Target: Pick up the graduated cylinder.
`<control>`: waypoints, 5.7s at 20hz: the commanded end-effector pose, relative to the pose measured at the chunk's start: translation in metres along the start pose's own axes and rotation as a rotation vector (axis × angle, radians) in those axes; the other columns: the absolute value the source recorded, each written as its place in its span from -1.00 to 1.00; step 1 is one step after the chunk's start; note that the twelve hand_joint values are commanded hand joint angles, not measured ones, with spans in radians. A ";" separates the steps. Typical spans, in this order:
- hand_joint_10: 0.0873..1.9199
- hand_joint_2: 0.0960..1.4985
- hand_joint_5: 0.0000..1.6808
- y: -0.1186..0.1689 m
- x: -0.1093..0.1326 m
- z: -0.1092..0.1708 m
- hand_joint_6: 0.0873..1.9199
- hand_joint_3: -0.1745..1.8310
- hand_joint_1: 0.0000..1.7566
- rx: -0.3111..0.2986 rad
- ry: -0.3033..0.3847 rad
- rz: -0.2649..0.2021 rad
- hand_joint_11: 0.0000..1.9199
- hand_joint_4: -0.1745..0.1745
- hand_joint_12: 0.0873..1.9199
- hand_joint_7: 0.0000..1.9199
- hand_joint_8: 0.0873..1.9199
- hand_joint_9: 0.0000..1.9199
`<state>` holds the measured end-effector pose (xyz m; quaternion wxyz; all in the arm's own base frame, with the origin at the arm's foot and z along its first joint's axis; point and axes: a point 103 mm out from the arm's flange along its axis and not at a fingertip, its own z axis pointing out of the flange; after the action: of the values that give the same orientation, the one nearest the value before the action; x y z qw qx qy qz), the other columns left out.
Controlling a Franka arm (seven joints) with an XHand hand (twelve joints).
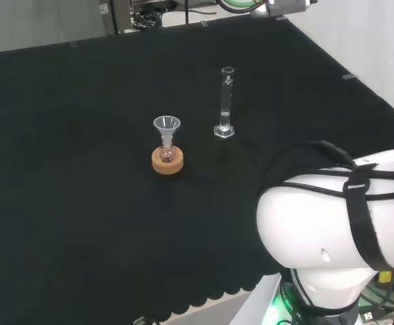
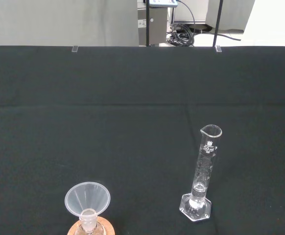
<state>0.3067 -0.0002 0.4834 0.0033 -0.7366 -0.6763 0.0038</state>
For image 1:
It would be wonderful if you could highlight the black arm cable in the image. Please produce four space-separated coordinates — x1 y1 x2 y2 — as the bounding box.
261 139 394 201

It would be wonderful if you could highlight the black bench cloth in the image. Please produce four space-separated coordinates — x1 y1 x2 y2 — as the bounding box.
0 15 394 322

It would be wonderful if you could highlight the black arm strap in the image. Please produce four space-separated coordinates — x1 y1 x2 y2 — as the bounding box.
343 163 394 272

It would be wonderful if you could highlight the small round-bottom glass flask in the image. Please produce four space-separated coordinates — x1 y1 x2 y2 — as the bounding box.
158 135 177 164

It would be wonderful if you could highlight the brown cork ring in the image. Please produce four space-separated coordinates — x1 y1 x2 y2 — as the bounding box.
151 146 185 175

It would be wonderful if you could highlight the clear glass graduated cylinder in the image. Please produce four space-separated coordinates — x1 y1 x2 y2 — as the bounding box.
213 66 236 139

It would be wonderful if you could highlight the clear plastic funnel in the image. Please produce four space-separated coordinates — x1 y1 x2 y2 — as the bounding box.
153 116 182 147

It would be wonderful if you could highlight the black cable bundle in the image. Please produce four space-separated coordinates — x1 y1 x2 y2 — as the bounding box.
131 8 165 32

